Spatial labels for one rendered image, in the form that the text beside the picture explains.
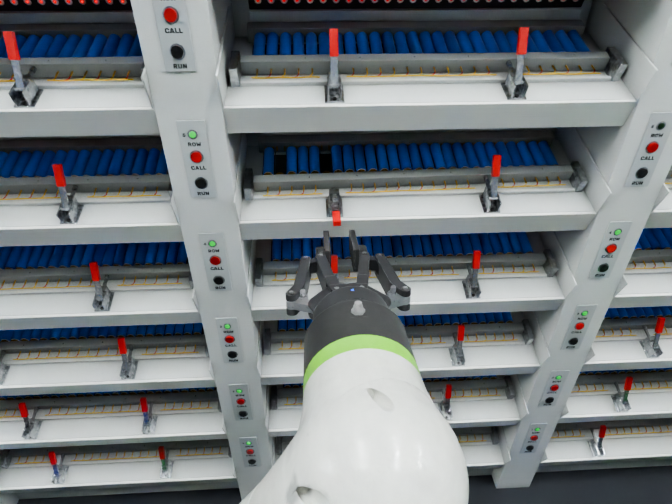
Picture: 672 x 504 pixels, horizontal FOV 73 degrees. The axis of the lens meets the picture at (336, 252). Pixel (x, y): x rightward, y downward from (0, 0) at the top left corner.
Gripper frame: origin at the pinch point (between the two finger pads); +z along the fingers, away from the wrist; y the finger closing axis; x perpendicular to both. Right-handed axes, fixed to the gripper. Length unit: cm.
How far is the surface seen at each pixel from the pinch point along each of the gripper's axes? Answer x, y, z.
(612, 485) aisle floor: -88, 77, 31
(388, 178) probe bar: 3.5, 9.7, 21.7
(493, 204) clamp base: -0.6, 27.4, 18.5
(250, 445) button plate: -62, -20, 27
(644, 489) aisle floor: -89, 86, 29
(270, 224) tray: -2.4, -10.6, 16.8
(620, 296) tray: -21, 56, 20
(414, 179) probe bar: 3.1, 14.3, 22.0
